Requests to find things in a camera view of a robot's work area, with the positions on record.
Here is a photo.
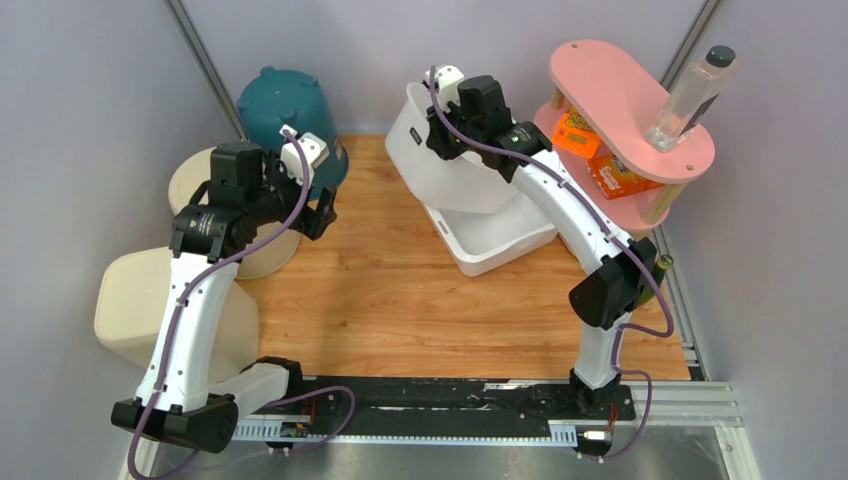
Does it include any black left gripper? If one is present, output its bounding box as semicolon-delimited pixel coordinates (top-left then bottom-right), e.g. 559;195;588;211
244;149;337;240

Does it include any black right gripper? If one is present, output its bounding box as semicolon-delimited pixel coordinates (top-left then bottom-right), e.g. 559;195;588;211
427;96;484;162

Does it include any translucent white perforated basket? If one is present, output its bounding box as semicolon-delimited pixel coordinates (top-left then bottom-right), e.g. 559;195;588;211
385;82;518;214

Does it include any white plastic tub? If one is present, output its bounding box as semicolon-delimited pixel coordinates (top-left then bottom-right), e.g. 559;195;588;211
424;193;558;277

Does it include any cream large bucket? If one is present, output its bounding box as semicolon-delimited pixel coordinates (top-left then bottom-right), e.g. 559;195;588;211
168;147;301;280

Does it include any teal plastic bucket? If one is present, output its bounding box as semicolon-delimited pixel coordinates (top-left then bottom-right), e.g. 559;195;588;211
236;66;349;200

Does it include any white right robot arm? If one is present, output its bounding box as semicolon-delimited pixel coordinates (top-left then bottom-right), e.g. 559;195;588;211
423;65;660;418

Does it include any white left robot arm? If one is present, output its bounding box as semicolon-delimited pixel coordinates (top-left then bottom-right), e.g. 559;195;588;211
111;134;336;453

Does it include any cream square container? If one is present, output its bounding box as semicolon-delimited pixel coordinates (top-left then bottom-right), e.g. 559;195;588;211
94;247;260;381

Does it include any orange snack box upper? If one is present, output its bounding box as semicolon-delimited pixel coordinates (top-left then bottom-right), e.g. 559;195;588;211
551;105;601;159

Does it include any orange snack box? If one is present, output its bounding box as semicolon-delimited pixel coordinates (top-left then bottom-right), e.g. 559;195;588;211
587;154;663;200
551;105;601;159

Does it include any pink two-tier shelf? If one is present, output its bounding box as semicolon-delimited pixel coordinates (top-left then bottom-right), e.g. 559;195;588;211
534;40;715;236

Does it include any orange snack box lower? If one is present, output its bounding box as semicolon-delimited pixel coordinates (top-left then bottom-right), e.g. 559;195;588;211
587;154;663;200

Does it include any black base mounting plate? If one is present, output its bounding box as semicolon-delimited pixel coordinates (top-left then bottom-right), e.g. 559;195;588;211
235;376;637;446

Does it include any clear bottle black cap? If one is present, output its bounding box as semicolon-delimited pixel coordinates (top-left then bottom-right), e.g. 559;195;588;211
645;45;739;153

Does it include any green glass bottle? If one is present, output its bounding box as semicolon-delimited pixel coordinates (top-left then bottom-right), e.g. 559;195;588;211
641;254;674;303

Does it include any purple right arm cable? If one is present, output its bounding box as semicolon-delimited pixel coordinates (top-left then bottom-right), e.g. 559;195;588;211
427;64;676;462

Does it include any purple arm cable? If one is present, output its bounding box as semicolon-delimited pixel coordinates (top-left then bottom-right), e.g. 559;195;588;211
125;129;359;480
427;64;676;462

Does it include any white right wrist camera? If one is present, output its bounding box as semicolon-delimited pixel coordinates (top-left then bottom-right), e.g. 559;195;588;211
428;64;465;109

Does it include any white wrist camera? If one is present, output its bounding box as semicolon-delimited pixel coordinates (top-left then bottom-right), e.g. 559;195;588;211
279;124;329;175
428;64;465;109

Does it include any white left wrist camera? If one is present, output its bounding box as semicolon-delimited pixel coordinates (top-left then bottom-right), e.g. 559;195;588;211
279;124;329;175

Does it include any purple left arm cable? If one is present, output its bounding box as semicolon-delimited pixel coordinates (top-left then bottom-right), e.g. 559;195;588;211
125;129;359;480

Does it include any aluminium frame rail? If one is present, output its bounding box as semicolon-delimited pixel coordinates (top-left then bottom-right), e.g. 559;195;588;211
119;370;763;480

